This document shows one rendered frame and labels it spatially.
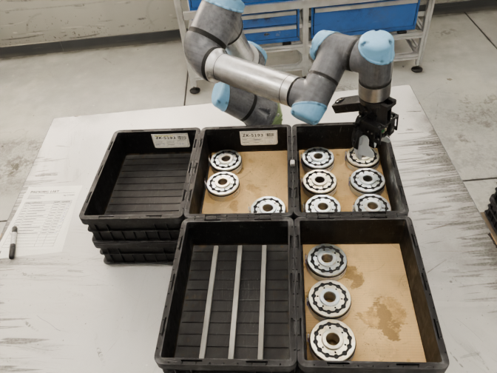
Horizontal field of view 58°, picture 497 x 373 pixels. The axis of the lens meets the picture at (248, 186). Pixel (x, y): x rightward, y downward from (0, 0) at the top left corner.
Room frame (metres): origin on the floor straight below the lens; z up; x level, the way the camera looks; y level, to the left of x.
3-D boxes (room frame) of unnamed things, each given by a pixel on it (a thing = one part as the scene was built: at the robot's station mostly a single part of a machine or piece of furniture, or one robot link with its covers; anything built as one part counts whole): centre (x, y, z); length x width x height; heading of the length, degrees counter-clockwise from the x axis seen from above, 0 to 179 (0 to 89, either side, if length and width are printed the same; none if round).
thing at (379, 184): (0.94, -0.36, 0.86); 0.10 x 0.10 x 0.01
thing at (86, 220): (1.03, 0.31, 0.92); 0.40 x 0.30 x 0.02; 172
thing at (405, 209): (0.94, -0.29, 0.92); 0.40 x 0.30 x 0.02; 172
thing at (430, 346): (0.55, -0.23, 0.87); 0.40 x 0.30 x 0.11; 172
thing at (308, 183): (0.95, -0.22, 0.86); 0.10 x 0.10 x 0.01
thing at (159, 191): (1.03, 0.31, 0.87); 0.40 x 0.30 x 0.11; 172
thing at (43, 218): (1.09, 0.74, 0.70); 0.33 x 0.23 x 0.01; 177
